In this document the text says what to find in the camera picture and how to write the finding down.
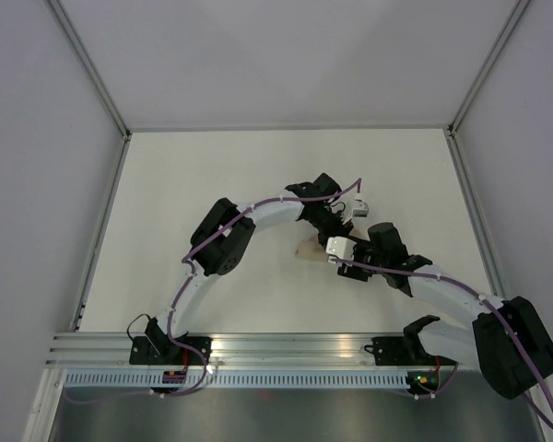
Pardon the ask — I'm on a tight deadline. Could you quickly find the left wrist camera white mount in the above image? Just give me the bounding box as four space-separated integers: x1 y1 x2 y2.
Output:
350 199 370 218

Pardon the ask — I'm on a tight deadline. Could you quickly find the beige cloth napkin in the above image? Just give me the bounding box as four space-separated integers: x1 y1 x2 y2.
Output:
294 225 368 264

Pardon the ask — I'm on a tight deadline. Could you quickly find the right aluminium frame post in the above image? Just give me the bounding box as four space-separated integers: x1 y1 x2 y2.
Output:
443 0 534 297

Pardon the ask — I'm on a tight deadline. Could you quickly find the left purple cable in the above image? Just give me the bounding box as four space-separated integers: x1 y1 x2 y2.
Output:
64 177 364 406

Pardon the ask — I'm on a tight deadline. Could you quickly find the aluminium frame post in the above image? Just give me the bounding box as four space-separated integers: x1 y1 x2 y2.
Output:
443 0 534 297
45 0 133 139

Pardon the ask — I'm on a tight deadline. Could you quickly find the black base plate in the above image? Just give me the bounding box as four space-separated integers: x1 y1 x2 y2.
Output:
362 335 456 368
129 336 212 366

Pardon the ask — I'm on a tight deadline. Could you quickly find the white slotted cable duct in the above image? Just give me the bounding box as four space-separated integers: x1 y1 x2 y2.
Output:
65 369 408 390

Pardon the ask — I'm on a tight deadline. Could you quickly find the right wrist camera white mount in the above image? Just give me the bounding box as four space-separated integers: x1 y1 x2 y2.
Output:
325 237 356 262

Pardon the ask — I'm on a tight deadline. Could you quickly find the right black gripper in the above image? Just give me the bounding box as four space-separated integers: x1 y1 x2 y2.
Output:
337 236 387 283

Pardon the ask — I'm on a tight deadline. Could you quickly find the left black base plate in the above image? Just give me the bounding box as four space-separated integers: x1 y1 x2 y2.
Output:
129 336 212 366

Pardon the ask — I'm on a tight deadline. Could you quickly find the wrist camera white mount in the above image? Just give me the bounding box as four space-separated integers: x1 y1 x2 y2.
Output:
350 199 370 218
325 237 356 262

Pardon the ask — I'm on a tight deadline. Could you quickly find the purple cable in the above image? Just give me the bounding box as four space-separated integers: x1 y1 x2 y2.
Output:
335 258 553 433
64 177 364 406

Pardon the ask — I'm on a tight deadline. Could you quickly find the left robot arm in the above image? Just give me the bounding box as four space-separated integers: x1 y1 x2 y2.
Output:
129 173 361 366

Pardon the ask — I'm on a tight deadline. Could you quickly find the aluminium front rail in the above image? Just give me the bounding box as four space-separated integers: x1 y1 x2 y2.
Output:
44 331 435 370

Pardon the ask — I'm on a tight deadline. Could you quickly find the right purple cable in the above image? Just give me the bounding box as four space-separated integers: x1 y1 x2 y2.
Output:
335 258 553 433

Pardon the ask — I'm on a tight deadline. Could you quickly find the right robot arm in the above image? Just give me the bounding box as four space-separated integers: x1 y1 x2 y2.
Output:
326 223 553 399

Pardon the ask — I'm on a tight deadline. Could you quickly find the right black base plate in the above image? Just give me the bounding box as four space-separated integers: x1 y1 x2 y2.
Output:
362 335 456 368

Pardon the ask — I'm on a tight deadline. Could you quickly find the left aluminium frame post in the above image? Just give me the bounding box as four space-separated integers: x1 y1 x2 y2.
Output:
45 0 133 139

